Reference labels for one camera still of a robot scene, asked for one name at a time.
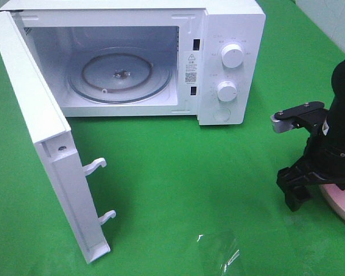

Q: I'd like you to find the round microwave door button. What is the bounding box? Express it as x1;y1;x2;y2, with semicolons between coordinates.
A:
213;108;231;122

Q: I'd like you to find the white microwave oven body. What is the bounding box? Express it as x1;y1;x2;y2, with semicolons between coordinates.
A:
0;1;266;125

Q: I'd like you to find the clear tape patch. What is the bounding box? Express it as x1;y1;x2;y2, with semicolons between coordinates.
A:
196;231;245;275

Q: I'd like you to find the glass microwave turntable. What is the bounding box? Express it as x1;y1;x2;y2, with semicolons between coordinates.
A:
68;47;177;104

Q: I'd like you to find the white microwave door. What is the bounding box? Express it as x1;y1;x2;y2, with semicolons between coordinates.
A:
0;11;116;263

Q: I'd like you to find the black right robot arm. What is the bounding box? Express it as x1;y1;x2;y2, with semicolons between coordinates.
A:
271;59;345;212

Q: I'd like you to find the lower white microwave knob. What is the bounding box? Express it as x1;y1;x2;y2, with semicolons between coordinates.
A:
217;81;237;102

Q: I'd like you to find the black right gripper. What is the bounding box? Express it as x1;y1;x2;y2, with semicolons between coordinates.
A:
276;123;345;212

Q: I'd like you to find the white microwave knob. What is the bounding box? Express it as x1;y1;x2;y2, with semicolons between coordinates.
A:
217;81;237;102
221;43;244;68

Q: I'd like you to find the green table cloth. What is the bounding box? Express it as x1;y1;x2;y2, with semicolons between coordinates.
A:
0;1;345;275

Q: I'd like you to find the upper white microwave knob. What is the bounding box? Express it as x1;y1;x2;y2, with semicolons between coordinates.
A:
221;43;244;68

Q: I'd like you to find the pink plate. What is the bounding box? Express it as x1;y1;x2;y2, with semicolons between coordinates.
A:
320;184;345;221

